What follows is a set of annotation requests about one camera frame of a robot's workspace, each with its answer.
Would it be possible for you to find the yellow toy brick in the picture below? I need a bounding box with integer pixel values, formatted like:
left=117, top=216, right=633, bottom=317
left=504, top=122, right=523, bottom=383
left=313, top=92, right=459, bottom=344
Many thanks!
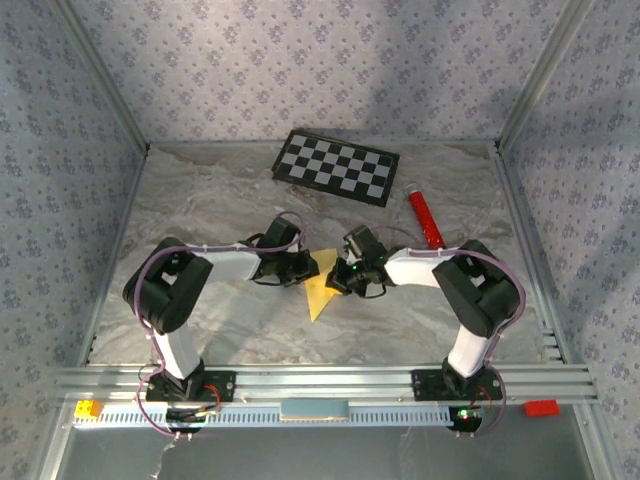
left=73, top=399, right=104, bottom=420

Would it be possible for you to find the white slotted cable duct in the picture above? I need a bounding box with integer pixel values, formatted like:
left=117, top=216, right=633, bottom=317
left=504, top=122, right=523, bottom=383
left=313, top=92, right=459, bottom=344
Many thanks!
left=72, top=401, right=494, bottom=430

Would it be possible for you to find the black electronics board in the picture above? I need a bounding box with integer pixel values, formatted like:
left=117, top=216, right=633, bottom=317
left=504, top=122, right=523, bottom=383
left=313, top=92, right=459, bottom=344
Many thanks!
left=446, top=404, right=490, bottom=435
left=164, top=407, right=224, bottom=435

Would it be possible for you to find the red toy brick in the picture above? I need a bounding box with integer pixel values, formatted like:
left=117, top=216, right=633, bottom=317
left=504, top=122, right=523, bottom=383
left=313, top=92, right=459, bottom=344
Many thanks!
left=523, top=398, right=561, bottom=418

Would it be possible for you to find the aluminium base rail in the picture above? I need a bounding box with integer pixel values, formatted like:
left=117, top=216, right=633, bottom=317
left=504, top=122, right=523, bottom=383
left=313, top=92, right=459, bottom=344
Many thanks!
left=54, top=364, right=599, bottom=405

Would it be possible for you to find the aluminium side rail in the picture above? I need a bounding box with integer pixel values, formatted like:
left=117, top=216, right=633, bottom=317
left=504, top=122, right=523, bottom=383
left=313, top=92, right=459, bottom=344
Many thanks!
left=492, top=144, right=575, bottom=365
left=74, top=149, right=150, bottom=369

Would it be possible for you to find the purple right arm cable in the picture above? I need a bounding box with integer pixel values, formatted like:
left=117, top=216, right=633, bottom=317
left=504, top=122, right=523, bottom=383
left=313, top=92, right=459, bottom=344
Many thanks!
left=372, top=223, right=526, bottom=439

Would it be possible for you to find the aluminium back rail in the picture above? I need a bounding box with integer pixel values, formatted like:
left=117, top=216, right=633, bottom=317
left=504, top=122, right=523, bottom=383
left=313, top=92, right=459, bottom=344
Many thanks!
left=147, top=138, right=501, bottom=150

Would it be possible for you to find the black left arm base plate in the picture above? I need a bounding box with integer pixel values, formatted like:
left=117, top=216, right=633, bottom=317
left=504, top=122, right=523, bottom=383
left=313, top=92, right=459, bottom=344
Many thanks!
left=144, top=370, right=237, bottom=404

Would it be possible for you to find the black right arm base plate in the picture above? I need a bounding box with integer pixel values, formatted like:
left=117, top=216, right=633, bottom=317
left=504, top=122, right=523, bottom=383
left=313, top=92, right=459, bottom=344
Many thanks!
left=410, top=368, right=504, bottom=402

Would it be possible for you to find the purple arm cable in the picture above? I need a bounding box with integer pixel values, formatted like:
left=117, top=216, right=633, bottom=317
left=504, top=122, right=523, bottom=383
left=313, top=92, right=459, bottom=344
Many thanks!
left=133, top=209, right=305, bottom=441
left=372, top=223, right=526, bottom=439

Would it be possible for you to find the aluminium frame post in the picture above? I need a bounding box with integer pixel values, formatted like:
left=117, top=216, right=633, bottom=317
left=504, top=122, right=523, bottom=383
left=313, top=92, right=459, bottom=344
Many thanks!
left=49, top=0, right=151, bottom=154
left=494, top=0, right=596, bottom=151

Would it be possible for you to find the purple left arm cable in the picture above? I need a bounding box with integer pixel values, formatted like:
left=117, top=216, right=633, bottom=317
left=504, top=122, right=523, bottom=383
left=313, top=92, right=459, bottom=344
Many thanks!
left=133, top=209, right=305, bottom=441

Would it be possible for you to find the black and white checkerboard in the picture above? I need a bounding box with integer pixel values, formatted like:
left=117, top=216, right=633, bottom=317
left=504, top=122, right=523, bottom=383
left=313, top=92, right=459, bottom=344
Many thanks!
left=271, top=128, right=401, bottom=209

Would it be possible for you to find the red tube with silver cap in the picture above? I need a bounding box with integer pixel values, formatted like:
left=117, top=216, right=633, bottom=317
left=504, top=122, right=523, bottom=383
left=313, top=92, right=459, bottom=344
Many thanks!
left=403, top=182, right=446, bottom=250

